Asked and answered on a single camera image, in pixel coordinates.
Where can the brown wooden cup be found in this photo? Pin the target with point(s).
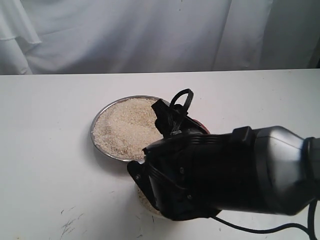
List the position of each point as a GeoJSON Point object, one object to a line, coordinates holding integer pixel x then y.
{"type": "Point", "coordinates": [195, 126]}

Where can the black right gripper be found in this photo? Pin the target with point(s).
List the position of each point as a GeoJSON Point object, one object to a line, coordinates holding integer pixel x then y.
{"type": "Point", "coordinates": [170, 120]}

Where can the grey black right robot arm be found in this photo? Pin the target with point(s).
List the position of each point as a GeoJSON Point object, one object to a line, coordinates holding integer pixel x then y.
{"type": "Point", "coordinates": [194, 174]}

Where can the round steel rice plate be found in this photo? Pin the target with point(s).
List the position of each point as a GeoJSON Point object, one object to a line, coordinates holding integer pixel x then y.
{"type": "Point", "coordinates": [124, 127]}

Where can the white fabric backdrop curtain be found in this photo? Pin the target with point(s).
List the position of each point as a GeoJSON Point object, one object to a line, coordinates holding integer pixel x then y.
{"type": "Point", "coordinates": [150, 36]}

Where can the white bowl of rice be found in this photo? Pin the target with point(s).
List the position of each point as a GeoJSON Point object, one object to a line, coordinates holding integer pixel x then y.
{"type": "Point", "coordinates": [144, 202]}

